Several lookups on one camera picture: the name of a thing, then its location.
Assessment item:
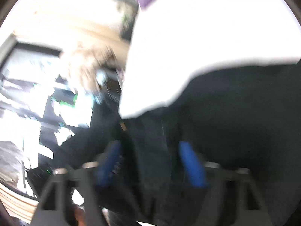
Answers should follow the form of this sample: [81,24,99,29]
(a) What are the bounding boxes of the black denim pants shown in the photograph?
[53,63,300,225]

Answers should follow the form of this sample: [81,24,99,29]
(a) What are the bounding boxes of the beige curtain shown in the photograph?
[74,22,130,62]

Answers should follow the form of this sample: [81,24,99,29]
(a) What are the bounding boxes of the white bed mattress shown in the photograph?
[119,0,300,118]

